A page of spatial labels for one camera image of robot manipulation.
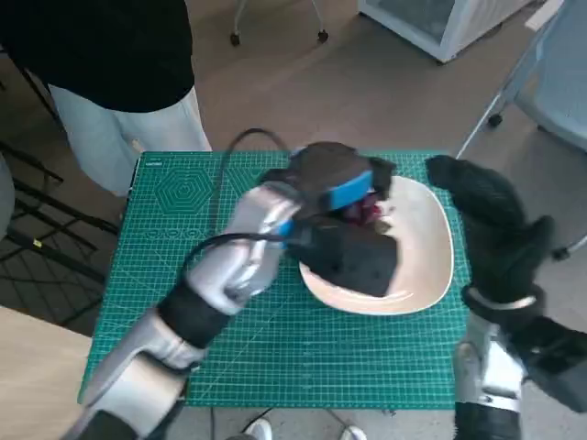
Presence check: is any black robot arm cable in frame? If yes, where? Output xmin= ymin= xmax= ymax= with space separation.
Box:
xmin=183 ymin=127 xmax=294 ymax=276

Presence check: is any black wire rack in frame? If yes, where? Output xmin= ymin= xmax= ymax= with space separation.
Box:
xmin=0 ymin=139 xmax=121 ymax=325

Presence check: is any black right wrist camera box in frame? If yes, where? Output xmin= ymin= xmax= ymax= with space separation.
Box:
xmin=508 ymin=315 xmax=587 ymax=412

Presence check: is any white square plate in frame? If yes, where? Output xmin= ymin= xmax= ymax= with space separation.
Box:
xmin=297 ymin=176 xmax=455 ymax=316

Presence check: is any office chair base with casters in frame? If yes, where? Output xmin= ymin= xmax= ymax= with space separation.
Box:
xmin=228 ymin=0 xmax=330 ymax=47

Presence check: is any red toy grape bunch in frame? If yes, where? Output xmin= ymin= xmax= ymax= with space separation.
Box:
xmin=341 ymin=194 xmax=395 ymax=233

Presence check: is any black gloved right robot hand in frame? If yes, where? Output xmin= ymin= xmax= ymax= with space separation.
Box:
xmin=425 ymin=154 xmax=556 ymax=304

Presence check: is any white flat rectangular object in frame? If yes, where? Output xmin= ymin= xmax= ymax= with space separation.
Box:
xmin=526 ymin=0 xmax=565 ymax=32

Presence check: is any white mesh cabinet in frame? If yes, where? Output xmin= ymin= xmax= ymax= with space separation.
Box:
xmin=356 ymin=0 xmax=537 ymax=65

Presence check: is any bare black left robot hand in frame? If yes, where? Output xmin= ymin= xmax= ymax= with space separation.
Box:
xmin=264 ymin=141 xmax=396 ymax=217

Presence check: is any green cutting mat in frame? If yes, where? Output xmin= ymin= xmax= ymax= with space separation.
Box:
xmin=77 ymin=149 xmax=473 ymax=410

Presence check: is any black floor cable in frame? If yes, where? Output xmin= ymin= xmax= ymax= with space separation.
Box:
xmin=208 ymin=402 xmax=349 ymax=440

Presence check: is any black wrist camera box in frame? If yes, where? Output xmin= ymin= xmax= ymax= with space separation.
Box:
xmin=508 ymin=315 xmax=587 ymax=412
xmin=283 ymin=214 xmax=401 ymax=299

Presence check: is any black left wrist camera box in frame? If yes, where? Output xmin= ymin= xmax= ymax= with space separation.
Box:
xmin=283 ymin=214 xmax=401 ymax=299

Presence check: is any person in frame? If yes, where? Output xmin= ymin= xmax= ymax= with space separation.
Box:
xmin=0 ymin=0 xmax=215 ymax=198

